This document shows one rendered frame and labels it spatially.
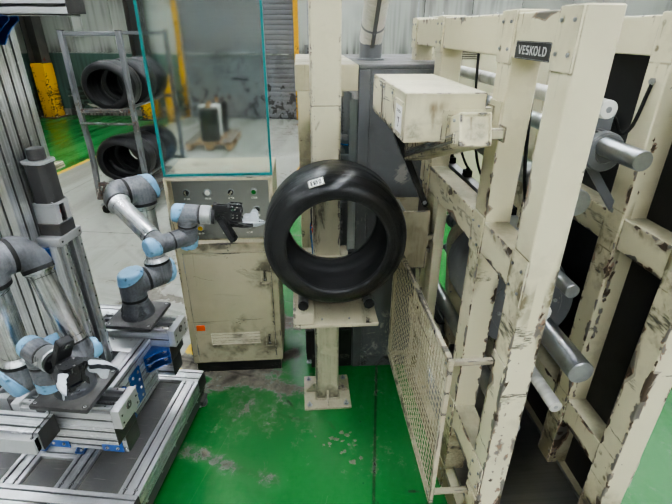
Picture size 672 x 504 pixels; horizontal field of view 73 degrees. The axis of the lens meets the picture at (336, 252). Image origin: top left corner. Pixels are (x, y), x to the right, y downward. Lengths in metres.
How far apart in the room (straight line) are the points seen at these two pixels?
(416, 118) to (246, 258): 1.44
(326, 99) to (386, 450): 1.74
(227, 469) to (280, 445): 0.28
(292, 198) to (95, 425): 1.14
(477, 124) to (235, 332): 1.95
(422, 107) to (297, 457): 1.81
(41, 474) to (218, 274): 1.19
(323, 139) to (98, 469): 1.75
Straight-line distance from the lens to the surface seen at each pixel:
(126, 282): 2.23
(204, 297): 2.70
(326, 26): 1.97
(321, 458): 2.50
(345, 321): 1.98
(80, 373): 1.56
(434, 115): 1.42
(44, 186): 1.91
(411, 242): 2.16
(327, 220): 2.13
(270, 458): 2.52
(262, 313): 2.72
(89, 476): 2.42
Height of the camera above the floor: 1.95
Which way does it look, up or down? 26 degrees down
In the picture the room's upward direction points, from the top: straight up
